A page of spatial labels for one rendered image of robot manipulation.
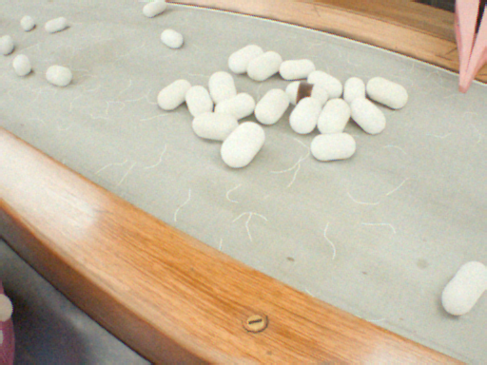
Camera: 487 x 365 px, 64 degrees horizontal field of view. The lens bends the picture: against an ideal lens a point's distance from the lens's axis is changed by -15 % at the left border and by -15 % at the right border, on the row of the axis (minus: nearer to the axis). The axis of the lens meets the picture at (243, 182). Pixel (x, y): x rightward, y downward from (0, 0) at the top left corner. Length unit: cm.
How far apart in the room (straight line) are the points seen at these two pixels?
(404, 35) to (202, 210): 29
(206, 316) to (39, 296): 18
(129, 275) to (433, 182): 20
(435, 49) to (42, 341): 44
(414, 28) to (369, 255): 28
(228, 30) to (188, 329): 36
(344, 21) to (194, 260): 33
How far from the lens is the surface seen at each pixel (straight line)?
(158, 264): 23
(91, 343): 32
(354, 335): 20
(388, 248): 26
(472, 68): 36
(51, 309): 35
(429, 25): 49
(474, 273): 24
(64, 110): 41
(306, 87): 35
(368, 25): 48
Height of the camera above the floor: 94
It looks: 44 degrees down
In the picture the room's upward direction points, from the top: 5 degrees counter-clockwise
